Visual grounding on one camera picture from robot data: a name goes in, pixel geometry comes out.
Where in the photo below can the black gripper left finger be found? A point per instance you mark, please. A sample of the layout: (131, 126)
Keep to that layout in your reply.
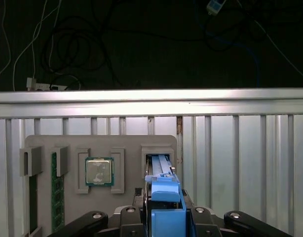
(97, 219)

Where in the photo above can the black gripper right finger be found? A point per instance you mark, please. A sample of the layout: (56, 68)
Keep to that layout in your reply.
(240, 219)

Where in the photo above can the hard disk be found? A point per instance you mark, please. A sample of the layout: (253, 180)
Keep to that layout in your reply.
(163, 192)

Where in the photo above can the green RAM stick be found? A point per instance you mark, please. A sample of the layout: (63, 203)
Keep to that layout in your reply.
(57, 192)

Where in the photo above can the silver CPU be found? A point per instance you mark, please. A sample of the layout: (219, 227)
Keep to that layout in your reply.
(99, 170)

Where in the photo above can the grey parts rack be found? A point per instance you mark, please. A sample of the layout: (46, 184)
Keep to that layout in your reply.
(133, 170)

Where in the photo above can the white power strip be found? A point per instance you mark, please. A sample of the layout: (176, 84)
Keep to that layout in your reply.
(40, 86)

